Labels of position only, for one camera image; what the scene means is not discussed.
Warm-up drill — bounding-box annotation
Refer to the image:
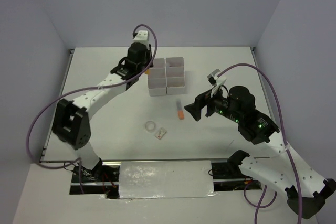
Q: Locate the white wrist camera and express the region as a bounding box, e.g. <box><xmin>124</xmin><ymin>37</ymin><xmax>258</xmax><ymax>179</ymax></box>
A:
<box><xmin>132</xmin><ymin>30</ymin><xmax>150</xmax><ymax>46</ymax></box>
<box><xmin>207</xmin><ymin>69</ymin><xmax>227</xmax><ymax>98</ymax></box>

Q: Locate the white right divided container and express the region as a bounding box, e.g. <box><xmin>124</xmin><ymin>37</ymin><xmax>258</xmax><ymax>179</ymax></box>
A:
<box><xmin>165</xmin><ymin>57</ymin><xmax>186</xmax><ymax>95</ymax></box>

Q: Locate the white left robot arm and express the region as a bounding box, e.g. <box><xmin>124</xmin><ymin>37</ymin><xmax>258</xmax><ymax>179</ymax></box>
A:
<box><xmin>52</xmin><ymin>42</ymin><xmax>153</xmax><ymax>182</ymax></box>

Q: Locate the white red staple box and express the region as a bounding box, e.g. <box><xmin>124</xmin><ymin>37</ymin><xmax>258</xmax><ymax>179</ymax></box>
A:
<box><xmin>155</xmin><ymin>127</ymin><xmax>167</xmax><ymax>140</ymax></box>

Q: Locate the orange highlighter clear cap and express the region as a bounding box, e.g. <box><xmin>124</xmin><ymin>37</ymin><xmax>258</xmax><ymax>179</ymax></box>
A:
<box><xmin>176</xmin><ymin>99</ymin><xmax>184</xmax><ymax>120</ymax></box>

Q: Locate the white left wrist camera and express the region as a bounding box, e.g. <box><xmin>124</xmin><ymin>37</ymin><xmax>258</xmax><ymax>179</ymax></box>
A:
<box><xmin>132</xmin><ymin>30</ymin><xmax>150</xmax><ymax>46</ymax></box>

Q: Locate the silver foil cover plate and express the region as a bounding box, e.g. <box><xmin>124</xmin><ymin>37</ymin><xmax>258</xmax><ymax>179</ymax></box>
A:
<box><xmin>119</xmin><ymin>161</ymin><xmax>215</xmax><ymax>199</ymax></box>

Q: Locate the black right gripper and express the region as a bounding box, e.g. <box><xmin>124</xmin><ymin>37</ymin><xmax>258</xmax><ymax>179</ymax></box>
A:
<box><xmin>184</xmin><ymin>82</ymin><xmax>242</xmax><ymax>123</ymax></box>

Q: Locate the white divided container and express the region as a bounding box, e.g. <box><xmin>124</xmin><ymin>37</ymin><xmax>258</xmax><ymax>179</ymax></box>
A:
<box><xmin>148</xmin><ymin>58</ymin><xmax>166</xmax><ymax>97</ymax></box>
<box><xmin>165</xmin><ymin>57</ymin><xmax>186</xmax><ymax>95</ymax></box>

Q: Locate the white left divided container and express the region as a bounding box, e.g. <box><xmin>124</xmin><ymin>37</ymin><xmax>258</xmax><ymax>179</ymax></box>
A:
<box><xmin>148</xmin><ymin>58</ymin><xmax>166</xmax><ymax>97</ymax></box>

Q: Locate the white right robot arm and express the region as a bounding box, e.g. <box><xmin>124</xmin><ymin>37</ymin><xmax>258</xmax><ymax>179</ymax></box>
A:
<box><xmin>184</xmin><ymin>86</ymin><xmax>335</xmax><ymax>219</ymax></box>

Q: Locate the clear tape roll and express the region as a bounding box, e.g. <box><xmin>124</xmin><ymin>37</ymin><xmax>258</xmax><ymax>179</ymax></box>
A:
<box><xmin>144</xmin><ymin>121</ymin><xmax>156</xmax><ymax>133</ymax></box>

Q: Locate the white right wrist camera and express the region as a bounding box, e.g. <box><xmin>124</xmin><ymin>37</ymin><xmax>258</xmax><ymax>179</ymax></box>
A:
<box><xmin>207</xmin><ymin>69</ymin><xmax>227</xmax><ymax>98</ymax></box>

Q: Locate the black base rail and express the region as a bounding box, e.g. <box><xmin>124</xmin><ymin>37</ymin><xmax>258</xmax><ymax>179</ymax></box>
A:
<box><xmin>69</xmin><ymin>159</ymin><xmax>261</xmax><ymax>199</ymax></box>

